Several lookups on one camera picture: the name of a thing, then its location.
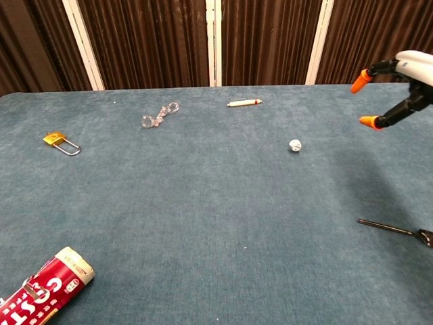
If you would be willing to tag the red labelled drink bottle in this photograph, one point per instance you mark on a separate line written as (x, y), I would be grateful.
(50, 284)

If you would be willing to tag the blue felt table cover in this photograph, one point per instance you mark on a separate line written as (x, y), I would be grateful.
(203, 203)

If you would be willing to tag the black spoon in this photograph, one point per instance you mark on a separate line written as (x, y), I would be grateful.
(426, 237)

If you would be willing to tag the brown curtain partition panel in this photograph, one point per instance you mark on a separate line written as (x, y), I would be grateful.
(372, 30)
(270, 40)
(34, 44)
(152, 40)

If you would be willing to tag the small white die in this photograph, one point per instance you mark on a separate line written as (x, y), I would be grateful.
(295, 146)

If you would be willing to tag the white pen with red band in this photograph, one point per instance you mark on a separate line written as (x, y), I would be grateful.
(243, 102)

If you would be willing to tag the brass padlock with long shackle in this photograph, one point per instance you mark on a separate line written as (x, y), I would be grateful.
(53, 139)

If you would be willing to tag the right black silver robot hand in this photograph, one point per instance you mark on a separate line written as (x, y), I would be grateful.
(419, 67)

